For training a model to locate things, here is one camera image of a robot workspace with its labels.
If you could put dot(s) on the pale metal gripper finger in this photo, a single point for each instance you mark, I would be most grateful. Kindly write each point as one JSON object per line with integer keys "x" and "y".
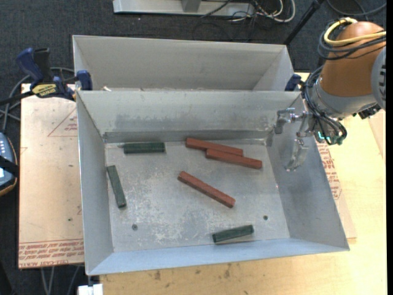
{"x": 293, "y": 158}
{"x": 302, "y": 157}

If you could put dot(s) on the red-brown flat block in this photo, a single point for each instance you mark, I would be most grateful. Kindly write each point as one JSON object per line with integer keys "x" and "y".
{"x": 235, "y": 159}
{"x": 206, "y": 189}
{"x": 215, "y": 147}

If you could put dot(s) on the dark green flat block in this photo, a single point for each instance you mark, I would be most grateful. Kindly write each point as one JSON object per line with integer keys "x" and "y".
{"x": 144, "y": 147}
{"x": 116, "y": 187}
{"x": 233, "y": 233}

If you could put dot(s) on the grey metal bin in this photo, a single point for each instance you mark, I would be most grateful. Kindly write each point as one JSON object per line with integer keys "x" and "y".
{"x": 172, "y": 201}

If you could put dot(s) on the brown cardboard board, red print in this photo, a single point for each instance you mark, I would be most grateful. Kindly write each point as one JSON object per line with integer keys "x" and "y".
{"x": 49, "y": 180}

